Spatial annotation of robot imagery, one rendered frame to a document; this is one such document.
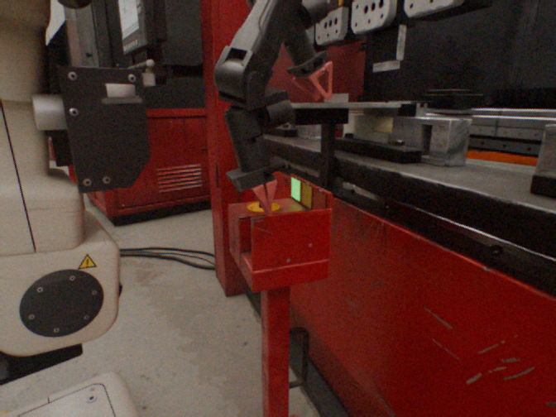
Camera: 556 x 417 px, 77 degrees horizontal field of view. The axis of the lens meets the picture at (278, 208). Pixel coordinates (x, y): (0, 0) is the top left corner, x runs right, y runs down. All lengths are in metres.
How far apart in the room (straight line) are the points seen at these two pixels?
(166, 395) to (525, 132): 1.36
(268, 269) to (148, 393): 0.93
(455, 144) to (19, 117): 0.75
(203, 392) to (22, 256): 1.00
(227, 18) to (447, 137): 1.18
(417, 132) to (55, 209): 0.70
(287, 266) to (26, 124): 0.46
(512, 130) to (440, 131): 0.26
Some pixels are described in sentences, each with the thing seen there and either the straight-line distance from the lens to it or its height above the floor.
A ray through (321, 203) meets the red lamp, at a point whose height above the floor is 0.81.
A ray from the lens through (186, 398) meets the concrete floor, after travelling 1.44.
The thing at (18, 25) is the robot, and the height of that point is 1.09.
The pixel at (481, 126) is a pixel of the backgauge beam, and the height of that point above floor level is 0.94.
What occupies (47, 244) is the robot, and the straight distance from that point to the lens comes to 0.57.
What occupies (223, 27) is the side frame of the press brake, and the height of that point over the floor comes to 1.31.
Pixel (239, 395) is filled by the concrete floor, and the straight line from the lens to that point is 1.42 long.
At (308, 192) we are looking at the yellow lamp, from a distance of 0.74.
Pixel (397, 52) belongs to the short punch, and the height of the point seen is 1.12.
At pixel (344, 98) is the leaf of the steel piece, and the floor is 1.01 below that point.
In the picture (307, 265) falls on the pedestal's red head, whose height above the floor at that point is 0.70.
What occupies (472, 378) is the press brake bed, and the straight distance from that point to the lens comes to 0.70.
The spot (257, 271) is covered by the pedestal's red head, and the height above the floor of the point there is 0.70.
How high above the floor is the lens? 1.00
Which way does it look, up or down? 17 degrees down
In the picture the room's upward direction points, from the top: straight up
